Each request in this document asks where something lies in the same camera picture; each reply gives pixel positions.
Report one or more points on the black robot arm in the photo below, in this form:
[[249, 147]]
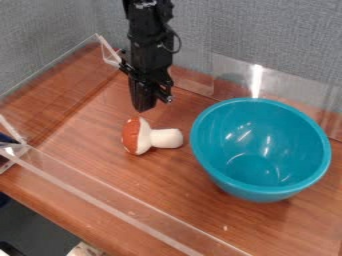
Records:
[[148, 17]]

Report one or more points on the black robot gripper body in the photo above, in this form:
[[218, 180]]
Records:
[[151, 58]]

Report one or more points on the clear acrylic front barrier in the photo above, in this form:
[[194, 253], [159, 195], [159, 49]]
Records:
[[111, 219]]

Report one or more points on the white brown toy mushroom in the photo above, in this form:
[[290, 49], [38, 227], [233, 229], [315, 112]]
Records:
[[139, 137]]

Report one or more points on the blue plastic bowl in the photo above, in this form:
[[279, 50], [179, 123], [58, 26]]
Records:
[[261, 148]]

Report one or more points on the clear acrylic back barrier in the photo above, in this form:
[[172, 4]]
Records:
[[234, 79]]

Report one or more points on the clear acrylic barrier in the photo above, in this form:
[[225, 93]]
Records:
[[111, 219], [67, 56], [234, 79]]

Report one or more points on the clear acrylic left barrier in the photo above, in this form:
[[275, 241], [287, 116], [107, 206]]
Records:
[[67, 56]]

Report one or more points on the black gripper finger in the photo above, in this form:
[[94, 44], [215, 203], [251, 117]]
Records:
[[148, 98], [136, 90]]

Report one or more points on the clear acrylic corner bracket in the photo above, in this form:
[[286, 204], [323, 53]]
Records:
[[110, 54]]

